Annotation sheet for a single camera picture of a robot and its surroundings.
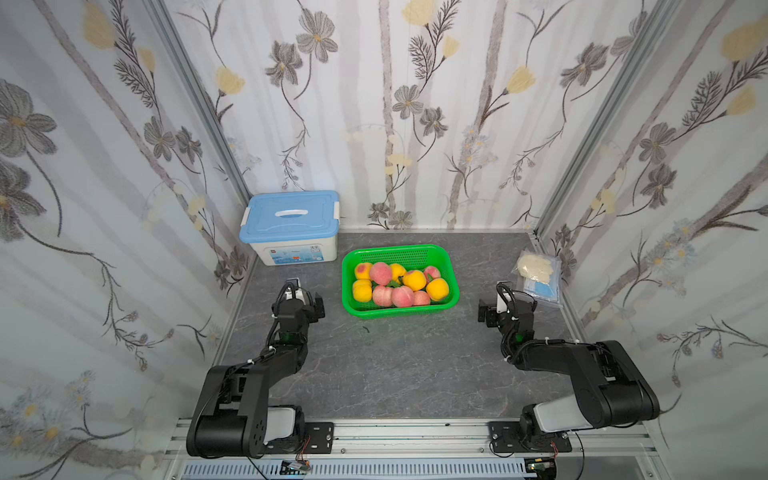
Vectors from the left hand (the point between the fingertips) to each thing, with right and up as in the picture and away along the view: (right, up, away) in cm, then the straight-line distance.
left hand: (301, 293), depth 90 cm
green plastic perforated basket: (+36, +11, +25) cm, 45 cm away
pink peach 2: (+42, +6, +10) cm, 43 cm away
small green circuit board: (+3, -40, -19) cm, 45 cm away
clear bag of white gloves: (+80, +8, +17) cm, 82 cm away
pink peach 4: (+31, -1, -1) cm, 31 cm away
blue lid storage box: (-6, +21, +9) cm, 24 cm away
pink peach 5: (+37, -2, +5) cm, 38 cm away
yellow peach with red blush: (+18, +6, +9) cm, 21 cm away
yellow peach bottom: (+36, +4, +6) cm, 36 cm away
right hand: (+63, -1, +2) cm, 63 cm away
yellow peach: (+18, 0, +5) cm, 19 cm away
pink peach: (+25, +6, +4) cm, 26 cm away
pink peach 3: (+25, -1, +3) cm, 25 cm away
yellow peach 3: (+42, +1, +3) cm, 43 cm away
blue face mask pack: (+83, -1, +11) cm, 83 cm away
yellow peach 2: (+30, +7, +10) cm, 32 cm away
